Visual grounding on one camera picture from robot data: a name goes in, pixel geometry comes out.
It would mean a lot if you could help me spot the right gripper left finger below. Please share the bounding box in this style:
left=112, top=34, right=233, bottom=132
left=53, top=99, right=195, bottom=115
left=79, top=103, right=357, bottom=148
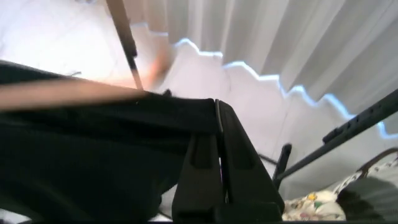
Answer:
left=171, top=133, right=225, bottom=222

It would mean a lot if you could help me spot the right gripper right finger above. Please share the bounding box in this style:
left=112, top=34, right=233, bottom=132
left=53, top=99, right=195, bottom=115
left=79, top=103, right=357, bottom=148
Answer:
left=214, top=98, right=285, bottom=222

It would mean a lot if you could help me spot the black garment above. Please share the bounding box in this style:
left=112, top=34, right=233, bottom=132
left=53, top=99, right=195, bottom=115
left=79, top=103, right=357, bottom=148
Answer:
left=0, top=60, right=221, bottom=222

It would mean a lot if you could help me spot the pink clothes hanger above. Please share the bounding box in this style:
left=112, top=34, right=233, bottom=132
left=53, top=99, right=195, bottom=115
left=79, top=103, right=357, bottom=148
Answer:
left=0, top=46, right=175, bottom=112

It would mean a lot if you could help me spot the white laundry basket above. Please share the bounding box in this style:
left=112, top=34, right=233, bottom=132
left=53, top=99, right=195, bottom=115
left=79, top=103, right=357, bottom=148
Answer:
left=334, top=147, right=398, bottom=222

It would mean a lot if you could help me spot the black clothes rack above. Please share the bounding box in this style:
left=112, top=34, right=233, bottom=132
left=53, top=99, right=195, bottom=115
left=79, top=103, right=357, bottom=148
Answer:
left=105, top=0, right=398, bottom=191

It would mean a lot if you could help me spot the cream printed garment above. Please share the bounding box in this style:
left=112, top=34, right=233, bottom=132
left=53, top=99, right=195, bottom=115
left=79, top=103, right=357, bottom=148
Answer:
left=281, top=187, right=348, bottom=222

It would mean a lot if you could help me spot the white curtain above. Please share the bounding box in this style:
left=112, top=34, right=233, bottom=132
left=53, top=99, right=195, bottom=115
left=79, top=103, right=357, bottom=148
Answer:
left=124, top=0, right=398, bottom=141

